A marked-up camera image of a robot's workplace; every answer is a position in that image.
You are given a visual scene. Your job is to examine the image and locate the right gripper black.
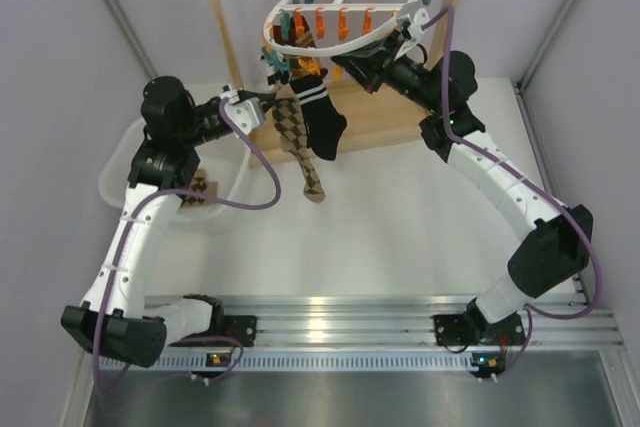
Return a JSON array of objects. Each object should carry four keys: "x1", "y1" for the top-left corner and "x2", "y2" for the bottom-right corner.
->
[{"x1": 335, "y1": 30, "x2": 443, "y2": 115}]

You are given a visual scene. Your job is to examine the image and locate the brown argyle sock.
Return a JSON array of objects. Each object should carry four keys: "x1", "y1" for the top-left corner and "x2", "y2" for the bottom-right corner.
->
[
  {"x1": 181, "y1": 168, "x2": 218, "y2": 208},
  {"x1": 272, "y1": 86, "x2": 326, "y2": 203}
]

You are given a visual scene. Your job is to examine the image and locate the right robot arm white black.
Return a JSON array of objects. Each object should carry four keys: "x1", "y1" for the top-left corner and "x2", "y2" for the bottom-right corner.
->
[{"x1": 332, "y1": 32, "x2": 595, "y2": 344}]

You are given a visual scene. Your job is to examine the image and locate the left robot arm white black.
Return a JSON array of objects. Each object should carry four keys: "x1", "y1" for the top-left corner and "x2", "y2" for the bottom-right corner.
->
[{"x1": 61, "y1": 76, "x2": 276, "y2": 367}]

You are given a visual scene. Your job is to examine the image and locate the wooden hanger stand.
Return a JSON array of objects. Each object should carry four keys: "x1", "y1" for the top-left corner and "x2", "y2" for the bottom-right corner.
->
[{"x1": 192, "y1": 0, "x2": 475, "y2": 169}]

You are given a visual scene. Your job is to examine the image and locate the brown sock clipped on hanger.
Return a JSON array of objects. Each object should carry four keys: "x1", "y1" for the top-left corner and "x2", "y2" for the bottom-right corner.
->
[{"x1": 272, "y1": 20, "x2": 327, "y2": 79}]

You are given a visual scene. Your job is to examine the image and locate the black white striped sock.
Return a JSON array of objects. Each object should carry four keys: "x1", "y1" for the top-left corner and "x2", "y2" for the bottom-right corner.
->
[{"x1": 258, "y1": 57, "x2": 282, "y2": 94}]

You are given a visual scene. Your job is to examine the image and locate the black sock white stripes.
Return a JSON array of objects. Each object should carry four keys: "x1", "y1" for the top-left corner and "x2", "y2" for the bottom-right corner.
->
[{"x1": 290, "y1": 75, "x2": 347, "y2": 161}]

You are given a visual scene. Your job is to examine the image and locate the white plastic tub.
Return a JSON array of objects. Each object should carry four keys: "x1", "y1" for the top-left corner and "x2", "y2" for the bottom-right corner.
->
[{"x1": 98, "y1": 118, "x2": 250, "y2": 235}]

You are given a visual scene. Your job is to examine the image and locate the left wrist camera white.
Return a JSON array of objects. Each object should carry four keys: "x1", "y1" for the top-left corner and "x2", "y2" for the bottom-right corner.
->
[{"x1": 220, "y1": 84, "x2": 266, "y2": 138}]

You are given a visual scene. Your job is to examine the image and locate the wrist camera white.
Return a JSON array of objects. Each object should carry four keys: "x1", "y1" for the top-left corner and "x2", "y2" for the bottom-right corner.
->
[
  {"x1": 220, "y1": 84, "x2": 266, "y2": 138},
  {"x1": 396, "y1": 3, "x2": 430, "y2": 43}
]

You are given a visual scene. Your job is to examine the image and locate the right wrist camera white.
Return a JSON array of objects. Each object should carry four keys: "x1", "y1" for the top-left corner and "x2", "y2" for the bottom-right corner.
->
[{"x1": 396, "y1": 3, "x2": 430, "y2": 43}]

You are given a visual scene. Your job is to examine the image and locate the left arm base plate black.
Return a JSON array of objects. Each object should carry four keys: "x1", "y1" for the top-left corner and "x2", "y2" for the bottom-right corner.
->
[{"x1": 172, "y1": 314, "x2": 258, "y2": 347}]

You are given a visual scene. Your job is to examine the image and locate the aluminium mounting rail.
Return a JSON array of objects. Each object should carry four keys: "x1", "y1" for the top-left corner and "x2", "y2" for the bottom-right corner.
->
[{"x1": 153, "y1": 294, "x2": 623, "y2": 377}]

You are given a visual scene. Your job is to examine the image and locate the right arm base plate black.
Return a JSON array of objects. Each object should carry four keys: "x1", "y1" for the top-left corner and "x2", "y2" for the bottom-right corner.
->
[{"x1": 433, "y1": 314, "x2": 526, "y2": 350}]

